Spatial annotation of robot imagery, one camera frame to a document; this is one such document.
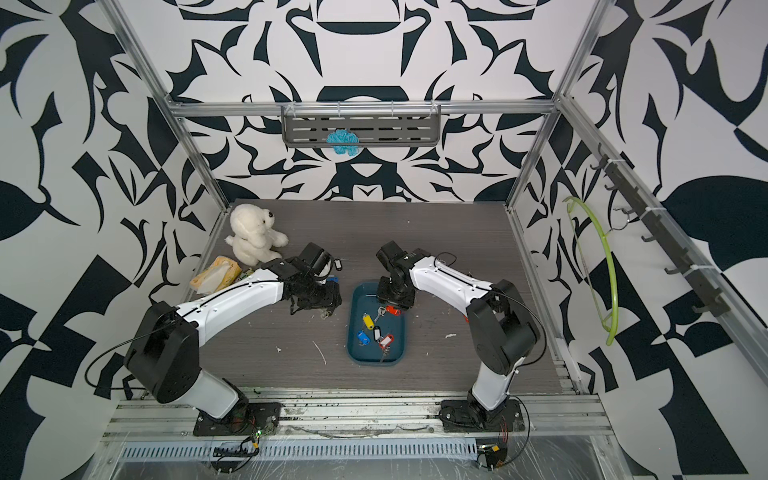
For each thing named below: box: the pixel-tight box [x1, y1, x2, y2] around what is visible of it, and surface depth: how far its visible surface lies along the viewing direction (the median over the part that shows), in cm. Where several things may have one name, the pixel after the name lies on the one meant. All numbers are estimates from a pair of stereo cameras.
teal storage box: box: [346, 282, 407, 366], surface depth 89 cm
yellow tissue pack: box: [190, 256, 242, 295], surface depth 98 cm
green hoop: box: [562, 197, 619, 346], surface depth 66 cm
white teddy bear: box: [225, 203, 289, 267], surface depth 94 cm
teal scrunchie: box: [327, 128, 360, 156], surface depth 93 cm
